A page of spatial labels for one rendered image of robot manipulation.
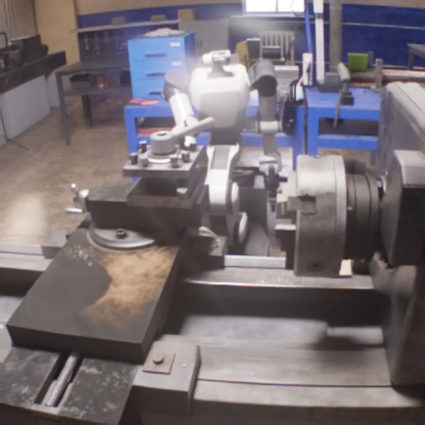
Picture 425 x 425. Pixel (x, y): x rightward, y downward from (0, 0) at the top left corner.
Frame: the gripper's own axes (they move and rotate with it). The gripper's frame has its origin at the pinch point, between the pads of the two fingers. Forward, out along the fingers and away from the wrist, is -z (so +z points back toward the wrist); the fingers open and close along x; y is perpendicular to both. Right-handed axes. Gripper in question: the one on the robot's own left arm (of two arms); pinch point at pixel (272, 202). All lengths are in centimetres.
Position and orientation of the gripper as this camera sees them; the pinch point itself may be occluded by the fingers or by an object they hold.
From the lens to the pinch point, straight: 261.5
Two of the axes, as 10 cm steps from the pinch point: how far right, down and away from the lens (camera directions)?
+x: -0.3, 6.0, -8.0
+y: 9.9, -0.7, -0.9
